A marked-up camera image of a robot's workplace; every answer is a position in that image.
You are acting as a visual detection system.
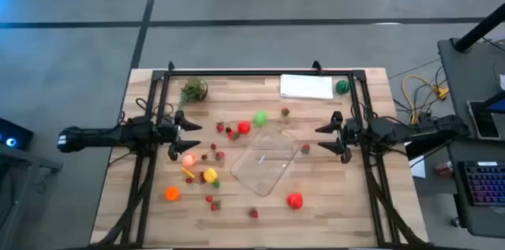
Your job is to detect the white paper sheet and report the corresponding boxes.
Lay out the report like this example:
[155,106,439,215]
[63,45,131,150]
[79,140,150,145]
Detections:
[404,141,427,179]

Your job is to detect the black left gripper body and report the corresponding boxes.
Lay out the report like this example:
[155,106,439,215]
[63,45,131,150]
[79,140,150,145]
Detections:
[157,110,186,162]

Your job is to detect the yellow toy bell pepper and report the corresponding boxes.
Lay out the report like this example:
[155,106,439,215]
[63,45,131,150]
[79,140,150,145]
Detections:
[203,167,221,189]

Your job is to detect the black metal pole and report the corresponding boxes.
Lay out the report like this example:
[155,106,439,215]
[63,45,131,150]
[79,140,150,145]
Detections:
[452,1,505,54]

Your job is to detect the clear plastic tupperware container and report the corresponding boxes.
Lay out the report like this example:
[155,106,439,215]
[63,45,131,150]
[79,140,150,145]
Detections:
[230,123,301,197]

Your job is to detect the grey metal side table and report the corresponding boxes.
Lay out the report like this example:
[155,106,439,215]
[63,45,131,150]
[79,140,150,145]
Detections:
[0,145,64,250]

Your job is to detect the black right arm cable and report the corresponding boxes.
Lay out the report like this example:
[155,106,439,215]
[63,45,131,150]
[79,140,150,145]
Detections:
[349,102,395,125]

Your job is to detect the black tablet device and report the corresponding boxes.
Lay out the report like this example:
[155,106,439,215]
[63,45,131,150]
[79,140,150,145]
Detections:
[466,99,501,140]

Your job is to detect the white folded paper towel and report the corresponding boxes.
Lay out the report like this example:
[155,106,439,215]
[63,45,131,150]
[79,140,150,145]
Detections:
[279,73,335,101]

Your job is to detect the red drink can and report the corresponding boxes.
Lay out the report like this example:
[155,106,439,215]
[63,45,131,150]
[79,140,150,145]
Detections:
[433,160,454,175]

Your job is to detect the backlit computer keyboard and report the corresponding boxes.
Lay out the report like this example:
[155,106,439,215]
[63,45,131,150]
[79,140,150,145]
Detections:
[459,160,505,207]

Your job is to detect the orange toy orange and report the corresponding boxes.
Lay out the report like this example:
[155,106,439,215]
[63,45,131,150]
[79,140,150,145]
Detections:
[164,185,181,203]

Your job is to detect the potted green succulent plant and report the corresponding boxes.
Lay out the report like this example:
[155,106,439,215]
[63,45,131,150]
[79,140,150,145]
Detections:
[179,77,209,106]

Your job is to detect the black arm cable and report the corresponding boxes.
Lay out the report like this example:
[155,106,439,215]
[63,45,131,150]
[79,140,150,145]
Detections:
[349,102,395,125]
[118,97,175,125]

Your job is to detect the yellow power cable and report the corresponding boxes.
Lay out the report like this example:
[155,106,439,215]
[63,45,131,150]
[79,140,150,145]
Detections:
[401,74,451,123]

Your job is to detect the black computer blue light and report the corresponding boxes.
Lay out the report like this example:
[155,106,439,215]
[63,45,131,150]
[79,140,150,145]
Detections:
[0,118,35,151]

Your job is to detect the grey office desk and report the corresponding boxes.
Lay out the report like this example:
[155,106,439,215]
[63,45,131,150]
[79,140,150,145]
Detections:
[436,36,505,239]

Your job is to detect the pink orange toy peach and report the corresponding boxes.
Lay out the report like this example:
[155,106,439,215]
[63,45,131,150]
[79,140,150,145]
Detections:
[181,151,198,168]

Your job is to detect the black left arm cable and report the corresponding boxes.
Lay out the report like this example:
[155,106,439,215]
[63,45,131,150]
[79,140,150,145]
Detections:
[118,97,175,125]

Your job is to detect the green toy lime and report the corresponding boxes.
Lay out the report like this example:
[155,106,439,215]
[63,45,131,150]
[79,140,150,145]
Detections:
[252,110,269,128]

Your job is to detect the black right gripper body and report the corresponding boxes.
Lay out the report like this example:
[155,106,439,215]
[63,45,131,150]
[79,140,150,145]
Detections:
[333,110,368,165]

